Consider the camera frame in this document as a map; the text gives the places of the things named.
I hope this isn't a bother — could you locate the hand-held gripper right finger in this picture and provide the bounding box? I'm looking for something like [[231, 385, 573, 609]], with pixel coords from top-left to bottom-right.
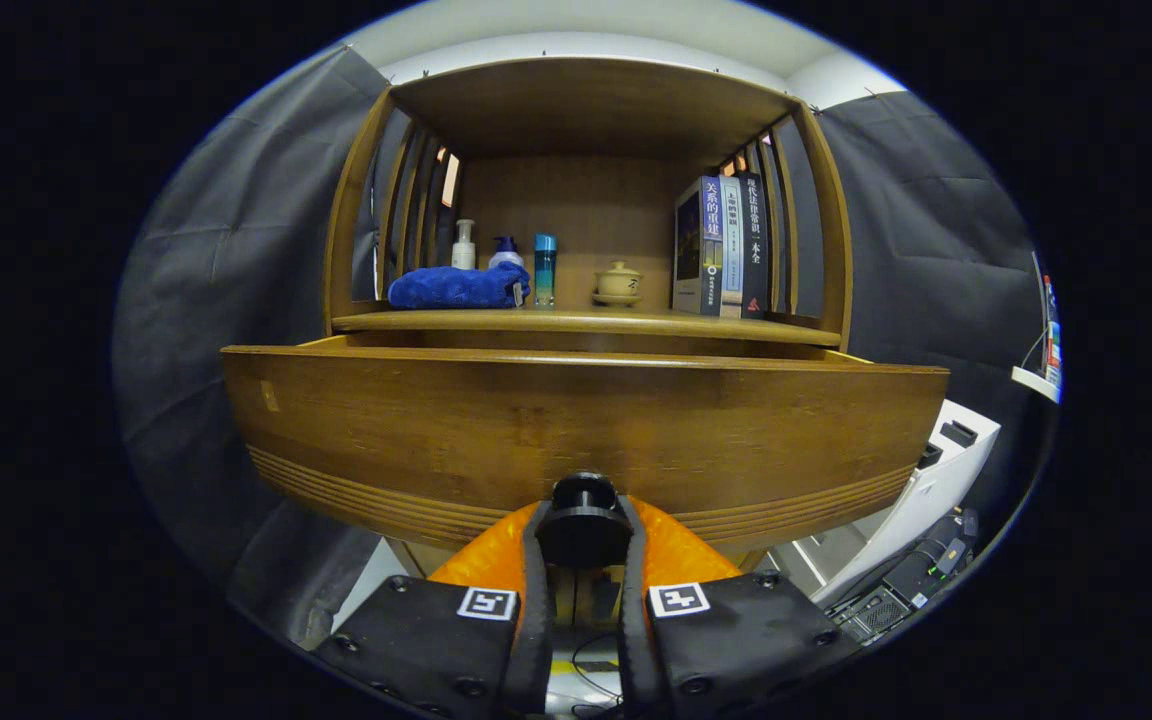
[[616, 497, 862, 719]]

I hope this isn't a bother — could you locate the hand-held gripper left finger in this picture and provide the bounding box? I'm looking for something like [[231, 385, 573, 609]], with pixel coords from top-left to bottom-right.
[[314, 500, 557, 717]]

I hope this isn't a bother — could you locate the wooden drawer with black knob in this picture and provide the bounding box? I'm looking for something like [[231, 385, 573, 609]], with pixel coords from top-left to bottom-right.
[[221, 335, 950, 571]]

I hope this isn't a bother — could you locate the wooden countertop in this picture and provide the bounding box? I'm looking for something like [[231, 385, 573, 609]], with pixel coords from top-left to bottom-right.
[[332, 305, 843, 349]]

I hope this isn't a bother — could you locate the wooden cabinet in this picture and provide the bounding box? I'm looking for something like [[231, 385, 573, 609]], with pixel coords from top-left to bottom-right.
[[323, 57, 854, 626]]

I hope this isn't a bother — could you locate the black electronic device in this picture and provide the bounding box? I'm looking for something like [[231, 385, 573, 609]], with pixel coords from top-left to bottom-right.
[[826, 508, 980, 646]]

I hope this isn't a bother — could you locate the white box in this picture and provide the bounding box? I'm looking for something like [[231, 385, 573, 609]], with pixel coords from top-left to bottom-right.
[[771, 398, 1002, 606]]

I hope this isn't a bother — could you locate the beige lidded teacup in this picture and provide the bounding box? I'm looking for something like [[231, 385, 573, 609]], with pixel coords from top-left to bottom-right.
[[593, 261, 644, 307]]

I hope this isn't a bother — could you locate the folded blue towel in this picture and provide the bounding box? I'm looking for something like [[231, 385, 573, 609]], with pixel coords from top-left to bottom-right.
[[388, 262, 532, 310]]

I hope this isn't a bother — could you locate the teal bottle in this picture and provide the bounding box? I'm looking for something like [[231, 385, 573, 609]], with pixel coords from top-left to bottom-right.
[[533, 234, 558, 309]]

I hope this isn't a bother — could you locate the book with blue spine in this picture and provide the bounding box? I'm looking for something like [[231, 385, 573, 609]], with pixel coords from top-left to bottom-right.
[[672, 176, 725, 317]]

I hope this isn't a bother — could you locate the book with pale spine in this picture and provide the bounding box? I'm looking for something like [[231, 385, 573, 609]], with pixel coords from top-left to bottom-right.
[[718, 176, 745, 319]]

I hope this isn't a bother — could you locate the book with black spine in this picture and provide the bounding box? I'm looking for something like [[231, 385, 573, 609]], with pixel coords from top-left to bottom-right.
[[739, 172, 769, 321]]

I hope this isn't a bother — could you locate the small white table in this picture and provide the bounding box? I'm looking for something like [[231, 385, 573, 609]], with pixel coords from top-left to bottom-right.
[[1011, 365, 1059, 403]]

